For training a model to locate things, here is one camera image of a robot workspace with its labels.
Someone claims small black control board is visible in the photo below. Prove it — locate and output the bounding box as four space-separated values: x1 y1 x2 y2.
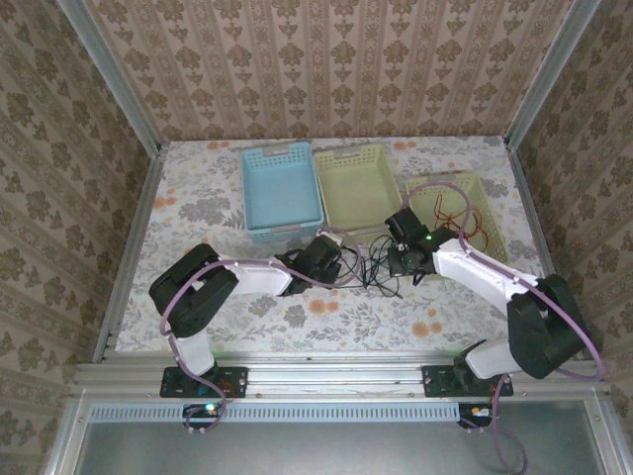
182 401 224 429
457 401 500 429

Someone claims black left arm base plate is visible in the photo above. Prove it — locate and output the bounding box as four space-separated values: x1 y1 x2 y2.
159 364 249 399

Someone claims aluminium front rail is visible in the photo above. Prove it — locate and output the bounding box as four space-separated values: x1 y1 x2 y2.
72 351 612 400

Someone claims thin black cable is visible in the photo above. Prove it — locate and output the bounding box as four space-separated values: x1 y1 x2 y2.
340 234 429 299

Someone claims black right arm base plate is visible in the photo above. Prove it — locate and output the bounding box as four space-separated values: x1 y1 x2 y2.
421 364 515 399

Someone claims grey metal sheet panel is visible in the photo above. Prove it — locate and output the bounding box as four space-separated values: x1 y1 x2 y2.
46 398 619 475

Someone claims floral table cover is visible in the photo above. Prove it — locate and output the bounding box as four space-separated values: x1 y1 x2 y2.
120 136 545 354

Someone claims thin red cable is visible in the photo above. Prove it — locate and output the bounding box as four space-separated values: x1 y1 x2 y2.
433 194 492 250

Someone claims blue plastic basket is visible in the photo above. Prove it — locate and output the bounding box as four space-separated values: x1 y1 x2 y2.
240 142 327 244

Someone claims pale yellow plastic basket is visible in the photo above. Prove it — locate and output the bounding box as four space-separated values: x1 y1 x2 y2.
313 144 405 237
404 171 512 282

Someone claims white slotted cable duct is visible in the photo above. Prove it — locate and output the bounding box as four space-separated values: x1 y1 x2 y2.
90 401 464 423

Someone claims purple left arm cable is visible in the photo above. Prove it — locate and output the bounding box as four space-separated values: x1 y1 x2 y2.
160 226 360 437

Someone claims aluminium frame post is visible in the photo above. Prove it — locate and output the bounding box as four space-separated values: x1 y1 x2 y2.
54 0 164 154
502 0 605 152

